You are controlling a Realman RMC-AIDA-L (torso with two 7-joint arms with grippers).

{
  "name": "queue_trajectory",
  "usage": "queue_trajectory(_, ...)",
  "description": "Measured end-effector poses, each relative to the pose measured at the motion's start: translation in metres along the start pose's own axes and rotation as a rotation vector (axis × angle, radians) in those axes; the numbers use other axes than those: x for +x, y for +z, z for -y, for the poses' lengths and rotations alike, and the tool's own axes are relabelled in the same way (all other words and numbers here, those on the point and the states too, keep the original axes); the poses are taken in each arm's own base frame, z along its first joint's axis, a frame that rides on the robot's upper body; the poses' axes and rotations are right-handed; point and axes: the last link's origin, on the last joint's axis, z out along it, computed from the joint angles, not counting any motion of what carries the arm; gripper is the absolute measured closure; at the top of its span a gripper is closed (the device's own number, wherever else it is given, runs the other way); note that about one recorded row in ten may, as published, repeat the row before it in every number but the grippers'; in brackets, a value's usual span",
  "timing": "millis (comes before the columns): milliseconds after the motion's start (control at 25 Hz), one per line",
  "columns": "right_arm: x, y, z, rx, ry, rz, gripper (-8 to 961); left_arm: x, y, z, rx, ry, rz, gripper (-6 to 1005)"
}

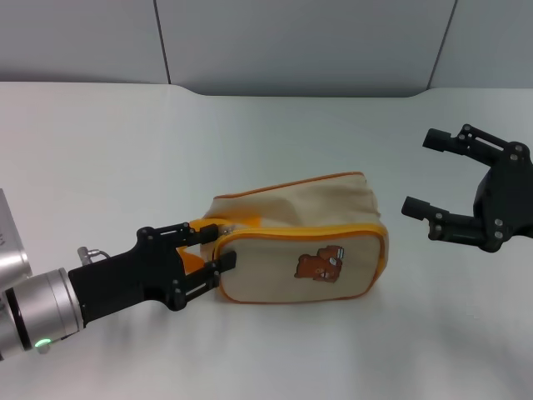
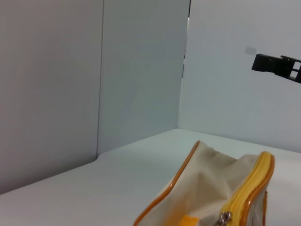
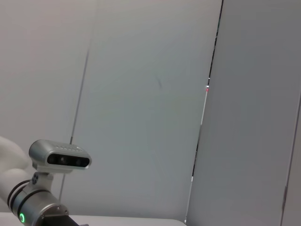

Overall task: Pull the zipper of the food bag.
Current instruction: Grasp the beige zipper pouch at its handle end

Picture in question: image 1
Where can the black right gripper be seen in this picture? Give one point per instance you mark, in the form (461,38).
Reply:
(508,200)

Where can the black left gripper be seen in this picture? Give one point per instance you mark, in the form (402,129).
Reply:
(125,279)

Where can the beige orange bear food bag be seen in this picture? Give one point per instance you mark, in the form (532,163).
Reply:
(291,250)

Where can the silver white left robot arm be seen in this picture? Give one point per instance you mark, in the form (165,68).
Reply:
(46,304)

